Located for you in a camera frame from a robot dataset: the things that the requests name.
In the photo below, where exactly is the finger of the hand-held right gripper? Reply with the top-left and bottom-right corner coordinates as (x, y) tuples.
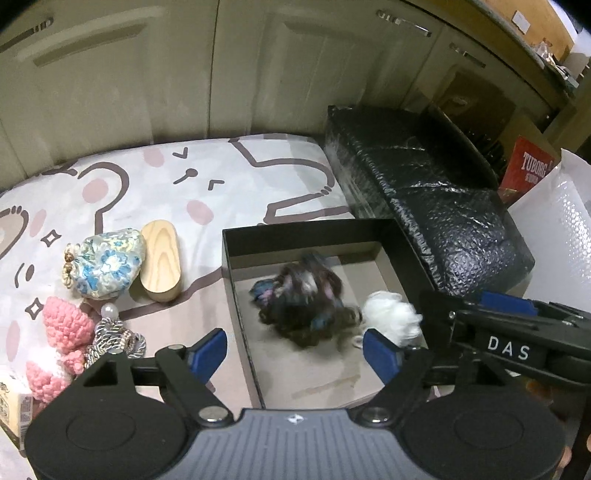
(480, 290), (536, 319)
(419, 290), (462, 342)

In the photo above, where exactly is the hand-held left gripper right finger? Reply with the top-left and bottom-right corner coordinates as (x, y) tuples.
(355, 330), (513, 428)

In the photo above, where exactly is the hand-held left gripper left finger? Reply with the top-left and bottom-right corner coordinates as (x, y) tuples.
(74, 328), (234, 428)

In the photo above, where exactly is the white fluffy pompom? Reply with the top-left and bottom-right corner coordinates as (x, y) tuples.
(360, 291), (423, 347)

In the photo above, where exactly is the black cardboard box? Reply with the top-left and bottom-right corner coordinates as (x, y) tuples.
(222, 218), (458, 409)

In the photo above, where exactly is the dark multicoloured scrunchie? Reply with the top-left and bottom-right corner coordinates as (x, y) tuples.
(249, 251), (363, 354)

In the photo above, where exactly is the twisted rope cord with pearl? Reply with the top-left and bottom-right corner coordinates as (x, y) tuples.
(83, 304), (147, 370)

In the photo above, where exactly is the oval wooden box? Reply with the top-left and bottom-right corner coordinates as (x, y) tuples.
(129, 220), (185, 303)

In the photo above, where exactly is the blue floral fabric pouch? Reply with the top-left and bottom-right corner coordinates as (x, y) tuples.
(62, 228), (147, 301)

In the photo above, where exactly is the pink crochet toy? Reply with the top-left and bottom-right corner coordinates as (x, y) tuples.
(25, 296), (98, 407)

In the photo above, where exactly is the white bubble wrap sheet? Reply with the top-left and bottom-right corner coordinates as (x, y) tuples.
(508, 148), (591, 305)

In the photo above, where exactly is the black bubble-wrapped package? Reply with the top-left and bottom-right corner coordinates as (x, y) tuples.
(323, 105), (536, 296)

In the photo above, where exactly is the red cardboard box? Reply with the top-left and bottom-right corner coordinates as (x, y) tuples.
(499, 136), (561, 204)

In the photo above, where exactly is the cartoon bear printed blanket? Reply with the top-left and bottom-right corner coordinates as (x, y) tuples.
(0, 134), (356, 480)

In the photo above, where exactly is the small printed carton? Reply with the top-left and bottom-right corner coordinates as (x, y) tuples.
(0, 381), (35, 446)

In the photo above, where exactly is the beige cabinet door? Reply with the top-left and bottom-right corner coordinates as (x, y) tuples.
(0, 0), (218, 195)
(411, 23), (555, 139)
(215, 0), (444, 139)

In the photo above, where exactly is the grey countertop edge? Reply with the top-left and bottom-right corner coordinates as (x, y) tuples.
(480, 0), (578, 97)

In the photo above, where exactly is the metal cabinet handle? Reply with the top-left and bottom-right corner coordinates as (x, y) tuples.
(449, 42), (488, 70)
(0, 17), (55, 49)
(376, 9), (432, 38)

